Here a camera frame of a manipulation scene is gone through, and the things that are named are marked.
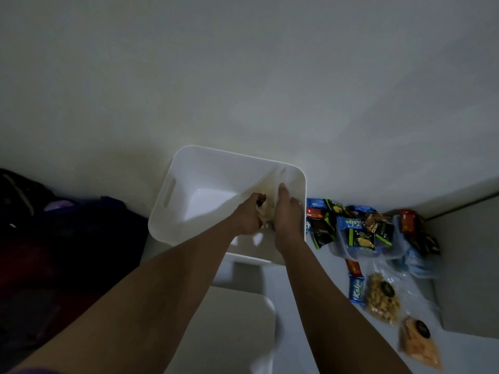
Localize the white bin lid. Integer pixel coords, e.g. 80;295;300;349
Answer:
164;286;278;374

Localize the person's left forearm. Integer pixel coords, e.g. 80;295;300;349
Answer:
11;220;250;374

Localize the clear bag of nuts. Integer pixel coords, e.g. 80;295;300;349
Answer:
362;264;403;326

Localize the blue snack packet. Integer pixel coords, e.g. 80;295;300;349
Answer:
349;273;367;307

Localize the white plastic storage bin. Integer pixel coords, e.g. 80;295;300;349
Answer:
148;145;309;268

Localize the person's right hand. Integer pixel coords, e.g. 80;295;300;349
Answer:
273;182;305;250

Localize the clear snack bag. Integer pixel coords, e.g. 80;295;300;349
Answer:
255;194;278;231

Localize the clear plastic container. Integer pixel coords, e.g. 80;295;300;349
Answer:
393;214;442;278
329;214;407;262

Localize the heap of dark clothes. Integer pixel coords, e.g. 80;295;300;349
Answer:
0;168;149;360

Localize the pile of mixed snack packets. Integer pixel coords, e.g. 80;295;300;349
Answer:
305;197;441;258

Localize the clear bag of orange crackers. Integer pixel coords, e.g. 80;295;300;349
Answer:
397;315;444;371

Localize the person's left hand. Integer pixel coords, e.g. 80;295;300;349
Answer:
233;192;268;236

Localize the person's right forearm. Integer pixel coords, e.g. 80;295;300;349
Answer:
274;237;415;374

